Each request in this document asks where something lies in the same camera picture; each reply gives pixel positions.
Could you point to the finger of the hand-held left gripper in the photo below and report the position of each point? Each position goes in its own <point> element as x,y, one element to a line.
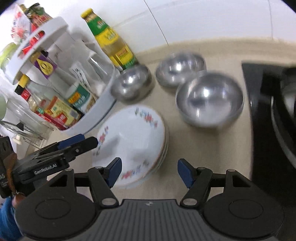
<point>87,143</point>
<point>71,140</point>

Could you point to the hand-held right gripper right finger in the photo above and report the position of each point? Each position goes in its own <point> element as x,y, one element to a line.
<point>185,172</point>

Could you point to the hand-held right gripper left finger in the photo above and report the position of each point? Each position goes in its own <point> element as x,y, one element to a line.
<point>115,171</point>

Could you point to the person's left forearm blue sleeve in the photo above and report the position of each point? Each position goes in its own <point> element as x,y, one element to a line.
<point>8,220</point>

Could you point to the person's left hand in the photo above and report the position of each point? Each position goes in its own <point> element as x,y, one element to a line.
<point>11,164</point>

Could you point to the red cap sauce bottle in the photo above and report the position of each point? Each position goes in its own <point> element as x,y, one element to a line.
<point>53,118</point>

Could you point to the yellow cap vinegar bottle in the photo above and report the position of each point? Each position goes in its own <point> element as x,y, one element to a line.
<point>62,109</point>

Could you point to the white two-tier spice rack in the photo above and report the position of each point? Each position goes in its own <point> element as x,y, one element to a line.
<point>103,109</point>

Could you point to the purple label sauce bottle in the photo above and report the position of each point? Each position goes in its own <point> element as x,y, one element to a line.
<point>79,97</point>

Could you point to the stainless steel bowl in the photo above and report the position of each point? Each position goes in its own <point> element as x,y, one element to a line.
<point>208,97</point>
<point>180,69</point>
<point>131,83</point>
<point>208,126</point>

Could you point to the glass pot lid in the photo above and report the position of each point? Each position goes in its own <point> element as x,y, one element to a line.
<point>20,115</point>

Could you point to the light green plastic scoop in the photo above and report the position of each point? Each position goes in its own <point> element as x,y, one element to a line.
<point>2,107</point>

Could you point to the clear plastic bag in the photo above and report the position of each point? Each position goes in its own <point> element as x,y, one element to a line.
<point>92,62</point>

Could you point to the black gas stove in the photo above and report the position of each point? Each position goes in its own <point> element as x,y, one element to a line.
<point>259,127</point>

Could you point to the yellow green sauce bottle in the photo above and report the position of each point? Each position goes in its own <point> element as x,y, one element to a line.
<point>111,41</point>

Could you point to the red packet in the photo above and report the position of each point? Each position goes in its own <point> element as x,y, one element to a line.
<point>32,41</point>

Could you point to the green lid glass jar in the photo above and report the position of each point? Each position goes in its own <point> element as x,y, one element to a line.
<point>8,54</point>

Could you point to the black burner grate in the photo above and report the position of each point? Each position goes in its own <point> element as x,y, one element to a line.
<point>284,115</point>

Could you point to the clear plastic spice packet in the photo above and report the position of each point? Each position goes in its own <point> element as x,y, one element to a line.
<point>19,25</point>

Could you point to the dark jar red label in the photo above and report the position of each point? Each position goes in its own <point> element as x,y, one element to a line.
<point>38,14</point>

